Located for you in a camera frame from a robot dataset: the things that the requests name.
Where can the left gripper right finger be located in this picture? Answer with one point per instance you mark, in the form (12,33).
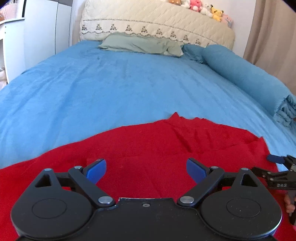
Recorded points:
(234,205)

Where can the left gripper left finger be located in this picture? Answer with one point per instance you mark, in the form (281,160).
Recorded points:
(56,205)

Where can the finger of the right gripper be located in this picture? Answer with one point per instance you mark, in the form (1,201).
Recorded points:
(288,161)
(270,176)

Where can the red knitted garment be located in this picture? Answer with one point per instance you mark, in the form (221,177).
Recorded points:
(146,175)

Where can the person's right hand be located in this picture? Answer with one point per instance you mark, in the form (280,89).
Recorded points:
(290,208)

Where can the rolled blue blanket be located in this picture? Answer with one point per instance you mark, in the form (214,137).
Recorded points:
(264,88)

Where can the beige curtain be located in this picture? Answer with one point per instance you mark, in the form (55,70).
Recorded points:
(271,42)

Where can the blue bed sheet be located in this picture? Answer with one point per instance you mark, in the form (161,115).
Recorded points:
(85,90)

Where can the yellow plush toy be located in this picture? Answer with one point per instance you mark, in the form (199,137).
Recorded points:
(216,14)

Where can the green pillow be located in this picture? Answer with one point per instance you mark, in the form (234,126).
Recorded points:
(120,42)

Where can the pink plush toy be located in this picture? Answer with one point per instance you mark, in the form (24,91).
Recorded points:
(196,5)

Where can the white shelf desk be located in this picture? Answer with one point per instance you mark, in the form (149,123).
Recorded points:
(12,48)

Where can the white wardrobe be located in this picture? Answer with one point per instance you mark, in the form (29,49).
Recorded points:
(46,29)

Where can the beige quilted headboard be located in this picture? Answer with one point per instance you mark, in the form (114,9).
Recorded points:
(154,19)

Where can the orange plush toy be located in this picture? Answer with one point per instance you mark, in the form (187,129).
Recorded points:
(176,2)

